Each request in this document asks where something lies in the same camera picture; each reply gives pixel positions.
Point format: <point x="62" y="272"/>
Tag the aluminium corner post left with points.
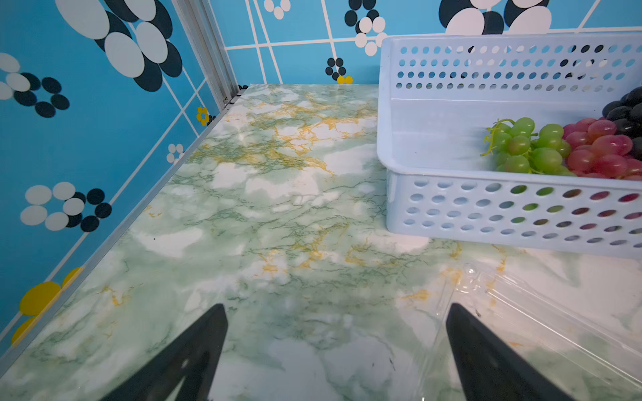
<point x="200" y="24"/>

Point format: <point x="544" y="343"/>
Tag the black grape bunch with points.
<point x="626" y="114"/>

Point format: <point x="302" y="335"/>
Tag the clear plastic clamshell container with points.
<point x="584" y="360"/>

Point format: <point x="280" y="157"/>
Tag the red grape bunch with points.
<point x="604" y="149"/>

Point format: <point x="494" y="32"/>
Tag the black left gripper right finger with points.
<point x="488" y="368"/>

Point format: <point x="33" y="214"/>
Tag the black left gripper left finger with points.
<point x="185" y="369"/>

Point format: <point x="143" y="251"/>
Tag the green grape bunch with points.
<point x="516" y="146"/>

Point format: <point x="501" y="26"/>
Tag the white perforated plastic basket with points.
<point x="437" y="98"/>

